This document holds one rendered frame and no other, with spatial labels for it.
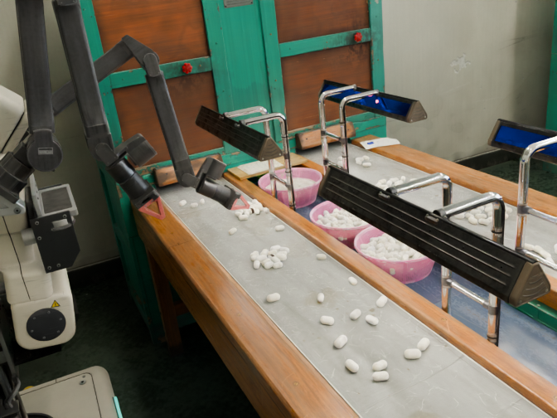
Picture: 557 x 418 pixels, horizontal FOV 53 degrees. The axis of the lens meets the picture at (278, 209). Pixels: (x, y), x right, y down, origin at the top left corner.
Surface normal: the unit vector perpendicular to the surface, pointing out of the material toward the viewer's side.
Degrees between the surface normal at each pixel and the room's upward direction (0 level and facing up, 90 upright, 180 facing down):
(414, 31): 90
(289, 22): 90
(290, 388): 0
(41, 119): 78
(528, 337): 0
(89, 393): 0
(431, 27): 90
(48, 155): 90
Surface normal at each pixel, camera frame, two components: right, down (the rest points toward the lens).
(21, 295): 0.41, 0.32
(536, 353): -0.11, -0.92
